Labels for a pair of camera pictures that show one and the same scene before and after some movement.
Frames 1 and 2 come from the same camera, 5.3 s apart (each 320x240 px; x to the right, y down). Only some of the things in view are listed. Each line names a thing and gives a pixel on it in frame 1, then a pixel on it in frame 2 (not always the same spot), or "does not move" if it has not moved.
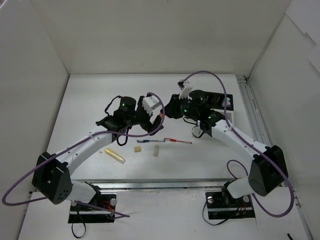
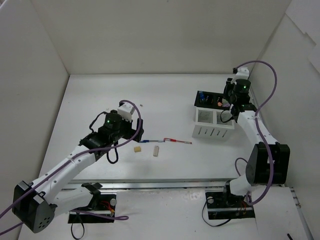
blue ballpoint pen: [147, 141] does not move
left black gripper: [144, 119] -> [137, 130]
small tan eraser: [137, 149] does not move
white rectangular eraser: [156, 150] does not move
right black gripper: [177, 107] -> [227, 89]
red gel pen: [173, 140] does not move
